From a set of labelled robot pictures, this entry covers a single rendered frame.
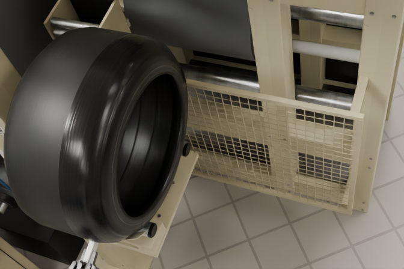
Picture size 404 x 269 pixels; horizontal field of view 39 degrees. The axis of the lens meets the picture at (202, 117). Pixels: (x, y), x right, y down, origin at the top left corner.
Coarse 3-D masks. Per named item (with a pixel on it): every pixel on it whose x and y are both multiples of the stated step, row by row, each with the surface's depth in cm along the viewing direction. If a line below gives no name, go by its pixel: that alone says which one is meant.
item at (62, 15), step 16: (64, 0) 185; (80, 0) 186; (96, 0) 182; (112, 0) 179; (48, 16) 180; (64, 16) 187; (80, 16) 194; (96, 16) 190; (112, 16) 178; (128, 32) 190
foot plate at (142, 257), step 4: (140, 256) 257; (144, 256) 257; (148, 256) 257; (152, 256) 256; (96, 260) 260; (100, 260) 260; (140, 260) 256; (144, 260) 256; (148, 260) 256; (152, 260) 256; (96, 264) 259; (100, 264) 258; (104, 264) 258; (136, 264) 256; (140, 264) 255; (144, 264) 255; (148, 264) 255; (100, 268) 257; (104, 268) 257; (108, 268) 257; (112, 268) 256; (116, 268) 256; (136, 268) 254; (140, 268) 254; (144, 268) 254; (148, 268) 254
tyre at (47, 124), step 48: (48, 48) 139; (96, 48) 136; (144, 48) 140; (48, 96) 130; (96, 96) 127; (144, 96) 177; (48, 144) 128; (96, 144) 127; (144, 144) 179; (48, 192) 132; (96, 192) 130; (144, 192) 172; (96, 240) 143
